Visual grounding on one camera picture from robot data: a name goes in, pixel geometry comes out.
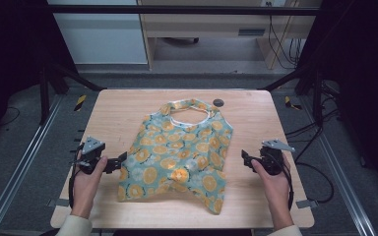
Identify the aluminium floor rail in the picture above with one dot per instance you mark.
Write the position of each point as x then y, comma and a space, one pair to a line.
19, 167
344, 177

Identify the white cabinet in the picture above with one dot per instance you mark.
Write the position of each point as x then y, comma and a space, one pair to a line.
101, 39

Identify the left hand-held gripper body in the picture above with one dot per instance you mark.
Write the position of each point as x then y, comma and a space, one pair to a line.
92, 149

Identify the orange-print teal fabric bag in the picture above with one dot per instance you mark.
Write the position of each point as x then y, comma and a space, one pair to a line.
177, 147

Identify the dark round table spot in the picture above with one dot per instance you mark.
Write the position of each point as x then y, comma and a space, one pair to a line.
218, 103

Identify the light wooden desk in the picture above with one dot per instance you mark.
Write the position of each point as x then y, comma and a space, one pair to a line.
206, 24

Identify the grey table bracket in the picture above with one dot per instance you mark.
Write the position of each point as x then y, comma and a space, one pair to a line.
60, 202
306, 204

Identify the black horizontal frame bar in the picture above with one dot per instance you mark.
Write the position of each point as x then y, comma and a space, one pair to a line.
177, 10

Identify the yellow black floor tape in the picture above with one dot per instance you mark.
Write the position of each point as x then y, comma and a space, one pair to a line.
80, 102
290, 103

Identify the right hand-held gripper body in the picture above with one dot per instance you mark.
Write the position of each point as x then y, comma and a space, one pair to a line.
270, 159

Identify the person's right hand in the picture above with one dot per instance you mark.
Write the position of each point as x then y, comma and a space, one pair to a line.
274, 188

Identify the black metal frame stand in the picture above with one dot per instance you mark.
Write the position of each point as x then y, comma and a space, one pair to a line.
316, 95
44, 95

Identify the person's left hand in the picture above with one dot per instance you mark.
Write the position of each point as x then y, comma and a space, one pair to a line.
87, 187

